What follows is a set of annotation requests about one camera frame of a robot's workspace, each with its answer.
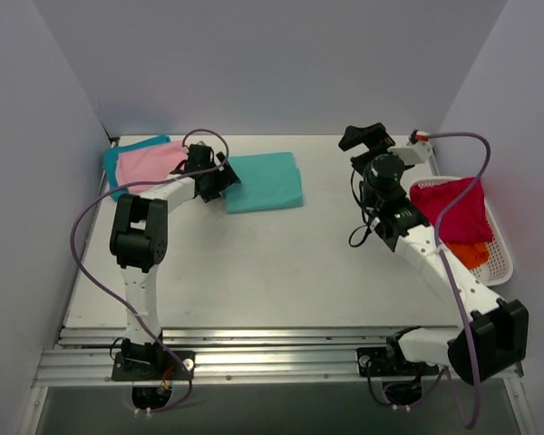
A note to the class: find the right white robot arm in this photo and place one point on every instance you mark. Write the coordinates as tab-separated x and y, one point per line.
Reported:
489	334

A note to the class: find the pink folded t shirt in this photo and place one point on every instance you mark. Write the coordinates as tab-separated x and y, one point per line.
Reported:
150	163

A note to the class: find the white plastic basket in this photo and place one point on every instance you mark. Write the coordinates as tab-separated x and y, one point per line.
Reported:
499	268

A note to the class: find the teal folded t shirt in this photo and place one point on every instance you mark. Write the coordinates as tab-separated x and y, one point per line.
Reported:
110	158

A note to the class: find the magenta t shirt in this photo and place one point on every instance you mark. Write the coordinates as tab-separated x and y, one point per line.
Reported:
465	222

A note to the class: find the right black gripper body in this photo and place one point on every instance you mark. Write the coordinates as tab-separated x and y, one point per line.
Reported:
368	148

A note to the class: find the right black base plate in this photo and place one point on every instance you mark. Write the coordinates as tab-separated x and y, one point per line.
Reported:
379	362

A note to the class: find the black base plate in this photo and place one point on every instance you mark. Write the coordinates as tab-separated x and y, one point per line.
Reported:
163	368
379	362

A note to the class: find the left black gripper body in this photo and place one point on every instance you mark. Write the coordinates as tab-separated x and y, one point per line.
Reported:
220	178

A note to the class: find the mint green t shirt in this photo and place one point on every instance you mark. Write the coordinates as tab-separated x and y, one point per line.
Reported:
268	181

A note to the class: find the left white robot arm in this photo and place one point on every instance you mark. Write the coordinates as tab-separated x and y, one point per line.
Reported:
139	242

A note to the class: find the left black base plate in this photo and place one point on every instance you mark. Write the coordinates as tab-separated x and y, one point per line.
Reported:
163	368

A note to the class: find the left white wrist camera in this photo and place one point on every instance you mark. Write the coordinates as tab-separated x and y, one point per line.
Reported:
200	145

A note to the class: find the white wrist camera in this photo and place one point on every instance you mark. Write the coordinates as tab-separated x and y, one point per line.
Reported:
200	145
416	150

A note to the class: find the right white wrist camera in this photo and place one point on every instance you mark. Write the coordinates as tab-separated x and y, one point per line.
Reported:
416	150

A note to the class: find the orange t shirt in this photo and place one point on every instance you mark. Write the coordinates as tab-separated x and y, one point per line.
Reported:
471	255

